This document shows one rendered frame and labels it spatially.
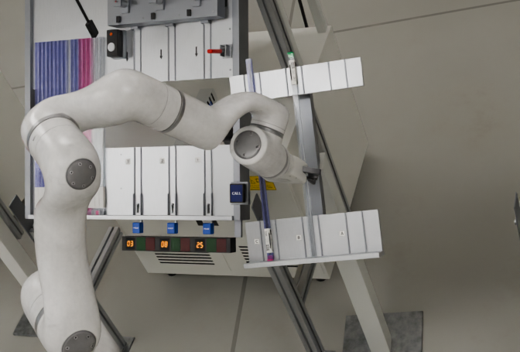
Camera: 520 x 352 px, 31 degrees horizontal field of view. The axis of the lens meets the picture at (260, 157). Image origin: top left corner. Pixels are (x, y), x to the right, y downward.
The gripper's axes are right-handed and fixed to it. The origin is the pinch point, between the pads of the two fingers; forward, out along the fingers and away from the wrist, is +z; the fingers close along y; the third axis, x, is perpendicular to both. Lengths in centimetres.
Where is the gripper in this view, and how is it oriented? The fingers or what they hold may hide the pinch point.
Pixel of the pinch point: (295, 176)
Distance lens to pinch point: 220.8
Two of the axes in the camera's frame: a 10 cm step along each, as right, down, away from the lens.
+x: 1.3, -9.7, 2.0
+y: 9.3, 0.5, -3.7
